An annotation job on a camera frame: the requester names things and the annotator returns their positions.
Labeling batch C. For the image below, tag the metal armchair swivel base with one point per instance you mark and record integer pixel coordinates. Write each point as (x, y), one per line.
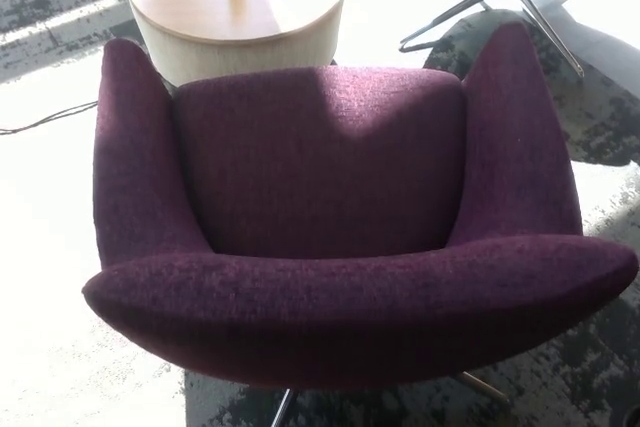
(284, 409)

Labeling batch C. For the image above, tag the purple armchair seat cushion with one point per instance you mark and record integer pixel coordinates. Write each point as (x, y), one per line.
(310, 172)

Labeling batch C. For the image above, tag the round wooden side table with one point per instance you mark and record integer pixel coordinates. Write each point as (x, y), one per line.
(200, 12)

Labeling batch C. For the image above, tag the purple fabric armchair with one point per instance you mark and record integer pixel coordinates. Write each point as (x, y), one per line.
(320, 307)

